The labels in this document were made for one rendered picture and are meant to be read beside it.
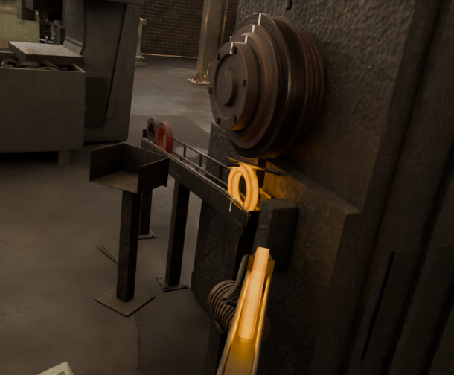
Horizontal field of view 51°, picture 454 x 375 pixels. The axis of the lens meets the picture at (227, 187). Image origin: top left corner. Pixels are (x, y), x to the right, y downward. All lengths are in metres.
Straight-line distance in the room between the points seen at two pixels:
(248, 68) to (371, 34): 0.36
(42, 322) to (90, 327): 0.20
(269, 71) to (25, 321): 1.48
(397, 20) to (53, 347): 1.70
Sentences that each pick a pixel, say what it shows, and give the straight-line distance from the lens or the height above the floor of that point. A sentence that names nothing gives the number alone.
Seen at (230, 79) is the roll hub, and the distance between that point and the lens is 1.54.
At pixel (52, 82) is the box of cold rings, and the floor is 0.66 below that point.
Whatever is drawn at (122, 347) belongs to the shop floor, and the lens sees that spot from 2.11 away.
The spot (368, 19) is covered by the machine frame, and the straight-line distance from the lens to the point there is 1.42.
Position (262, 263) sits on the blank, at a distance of 1.22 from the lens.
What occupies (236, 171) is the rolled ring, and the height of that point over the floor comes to 0.81.
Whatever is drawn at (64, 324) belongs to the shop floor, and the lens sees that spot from 2.24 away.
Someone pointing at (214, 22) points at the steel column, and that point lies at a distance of 8.64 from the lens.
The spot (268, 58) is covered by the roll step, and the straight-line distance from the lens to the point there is 1.48.
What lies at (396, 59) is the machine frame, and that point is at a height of 1.29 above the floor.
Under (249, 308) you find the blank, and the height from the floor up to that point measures 0.76.
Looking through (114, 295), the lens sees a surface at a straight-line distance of 2.38.
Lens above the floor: 1.36
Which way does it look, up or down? 21 degrees down
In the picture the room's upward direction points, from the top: 8 degrees clockwise
